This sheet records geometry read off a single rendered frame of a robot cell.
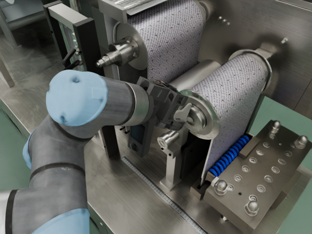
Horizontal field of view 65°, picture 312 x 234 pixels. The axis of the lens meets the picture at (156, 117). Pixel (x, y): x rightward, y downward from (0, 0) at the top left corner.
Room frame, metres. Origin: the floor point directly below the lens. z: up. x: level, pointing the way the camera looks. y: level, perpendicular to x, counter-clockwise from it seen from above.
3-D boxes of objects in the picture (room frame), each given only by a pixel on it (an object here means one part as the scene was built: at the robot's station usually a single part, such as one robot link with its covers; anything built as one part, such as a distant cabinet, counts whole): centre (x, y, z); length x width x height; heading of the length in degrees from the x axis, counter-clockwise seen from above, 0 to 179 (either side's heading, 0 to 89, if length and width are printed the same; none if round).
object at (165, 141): (0.41, -0.02, 1.18); 0.04 x 0.02 x 0.04; 45
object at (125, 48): (0.60, 0.09, 1.34); 0.06 x 0.06 x 0.06; 45
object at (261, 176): (0.42, -0.35, 1.00); 0.40 x 0.16 x 0.06; 135
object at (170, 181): (0.43, -0.05, 1.05); 0.06 x 0.05 x 0.31; 135
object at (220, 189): (0.34, -0.19, 1.05); 0.04 x 0.04 x 0.04
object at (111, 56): (0.55, 0.13, 1.34); 0.06 x 0.03 x 0.03; 135
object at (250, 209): (0.28, -0.26, 1.05); 0.04 x 0.04 x 0.04
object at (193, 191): (0.48, -0.23, 0.92); 0.28 x 0.04 x 0.04; 135
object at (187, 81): (0.61, -0.11, 1.18); 0.26 x 0.12 x 0.12; 135
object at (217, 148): (0.48, -0.23, 1.09); 0.23 x 0.01 x 0.18; 135
